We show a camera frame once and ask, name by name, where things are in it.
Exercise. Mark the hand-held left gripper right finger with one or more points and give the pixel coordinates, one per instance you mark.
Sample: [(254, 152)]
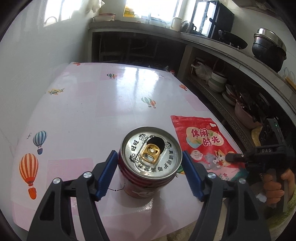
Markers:
[(192, 178)]

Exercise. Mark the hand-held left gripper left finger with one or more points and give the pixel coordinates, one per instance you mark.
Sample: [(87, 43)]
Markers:
[(107, 176)]

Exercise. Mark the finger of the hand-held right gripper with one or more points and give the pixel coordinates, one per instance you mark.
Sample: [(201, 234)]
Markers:
[(238, 157)]

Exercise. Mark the red drink can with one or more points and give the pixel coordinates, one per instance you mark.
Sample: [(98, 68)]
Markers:
[(136, 162)]

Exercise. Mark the red snack bag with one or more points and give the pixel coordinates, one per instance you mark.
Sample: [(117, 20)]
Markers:
[(198, 129)]

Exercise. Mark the person's right hand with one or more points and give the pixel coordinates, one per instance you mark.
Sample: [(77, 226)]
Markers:
[(274, 190)]

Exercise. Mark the yellow plastic bag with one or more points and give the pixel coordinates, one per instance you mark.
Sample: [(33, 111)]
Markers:
[(255, 138)]

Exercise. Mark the pink plastic basin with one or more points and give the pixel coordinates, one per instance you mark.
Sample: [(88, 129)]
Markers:
[(246, 115)]

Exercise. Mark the stack of plates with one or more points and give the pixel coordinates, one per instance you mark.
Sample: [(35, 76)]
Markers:
[(229, 95)]

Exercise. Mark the stack of white bowls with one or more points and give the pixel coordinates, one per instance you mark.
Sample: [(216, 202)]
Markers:
[(217, 82)]

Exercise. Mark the wooden board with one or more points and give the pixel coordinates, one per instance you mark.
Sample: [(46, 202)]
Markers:
[(291, 83)]

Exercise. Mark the black cooking pot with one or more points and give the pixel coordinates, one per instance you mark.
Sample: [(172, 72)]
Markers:
[(268, 51)]

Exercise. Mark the black wok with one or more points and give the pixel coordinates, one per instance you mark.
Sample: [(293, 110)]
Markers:
[(233, 40)]

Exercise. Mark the black cabinet appliance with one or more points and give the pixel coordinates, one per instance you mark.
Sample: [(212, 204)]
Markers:
[(215, 18)]

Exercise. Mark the small dark fan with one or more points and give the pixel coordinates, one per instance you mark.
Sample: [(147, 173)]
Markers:
[(185, 26)]

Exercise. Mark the cream enamel mug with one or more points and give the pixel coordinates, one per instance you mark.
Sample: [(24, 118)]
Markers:
[(176, 24)]

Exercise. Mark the concrete kitchen counter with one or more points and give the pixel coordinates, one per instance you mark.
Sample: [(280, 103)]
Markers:
[(138, 26)]

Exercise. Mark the white enamel basin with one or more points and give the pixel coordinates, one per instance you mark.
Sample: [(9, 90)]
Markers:
[(103, 19)]

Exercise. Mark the pink bowl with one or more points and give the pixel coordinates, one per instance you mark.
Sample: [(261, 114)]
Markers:
[(107, 15)]

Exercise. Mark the kitchen window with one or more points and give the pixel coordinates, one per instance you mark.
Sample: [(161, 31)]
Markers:
[(157, 9)]

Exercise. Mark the white hanging plastic bag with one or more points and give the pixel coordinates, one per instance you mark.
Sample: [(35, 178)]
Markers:
[(97, 5)]

